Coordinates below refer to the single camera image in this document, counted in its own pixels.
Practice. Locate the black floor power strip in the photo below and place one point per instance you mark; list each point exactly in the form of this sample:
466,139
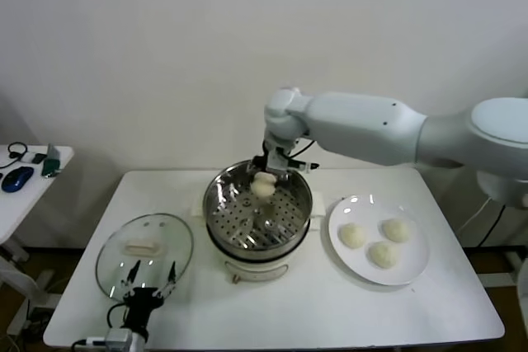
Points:
39,315

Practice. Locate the grey upright card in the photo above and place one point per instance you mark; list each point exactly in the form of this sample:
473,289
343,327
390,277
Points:
53,152

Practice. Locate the perforated steel steamer basket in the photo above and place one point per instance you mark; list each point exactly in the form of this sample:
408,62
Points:
231,203

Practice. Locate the white side desk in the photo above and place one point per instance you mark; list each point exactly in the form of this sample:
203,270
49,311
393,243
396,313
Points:
24,203

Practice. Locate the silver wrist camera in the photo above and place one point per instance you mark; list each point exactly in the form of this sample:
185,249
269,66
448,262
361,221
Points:
277,160
119,339

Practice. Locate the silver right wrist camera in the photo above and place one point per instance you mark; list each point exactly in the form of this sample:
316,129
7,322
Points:
277,160

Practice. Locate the white round plate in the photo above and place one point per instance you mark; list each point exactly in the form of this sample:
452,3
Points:
412,261

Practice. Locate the blue computer mouse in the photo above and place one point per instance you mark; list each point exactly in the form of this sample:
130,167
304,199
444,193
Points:
17,179

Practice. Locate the small black device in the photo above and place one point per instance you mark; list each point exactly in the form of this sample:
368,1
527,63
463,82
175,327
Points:
38,158

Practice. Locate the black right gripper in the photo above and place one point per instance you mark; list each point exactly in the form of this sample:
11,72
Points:
260,163

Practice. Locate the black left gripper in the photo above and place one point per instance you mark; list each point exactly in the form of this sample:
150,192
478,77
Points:
142,306

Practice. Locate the white steamed baozi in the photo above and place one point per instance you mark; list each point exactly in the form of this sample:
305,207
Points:
263,186
384,254
352,236
397,230

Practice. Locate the cream electric cooker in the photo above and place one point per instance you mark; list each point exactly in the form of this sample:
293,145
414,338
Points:
255,271

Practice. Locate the white table base frame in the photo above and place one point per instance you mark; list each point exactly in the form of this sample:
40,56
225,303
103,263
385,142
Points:
503,263
20,282

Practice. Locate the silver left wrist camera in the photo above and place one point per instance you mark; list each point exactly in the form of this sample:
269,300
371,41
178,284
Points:
119,339

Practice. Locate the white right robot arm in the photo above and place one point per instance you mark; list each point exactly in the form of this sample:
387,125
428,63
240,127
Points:
363,129

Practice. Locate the small green object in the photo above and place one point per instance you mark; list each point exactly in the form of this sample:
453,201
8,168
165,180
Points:
51,167

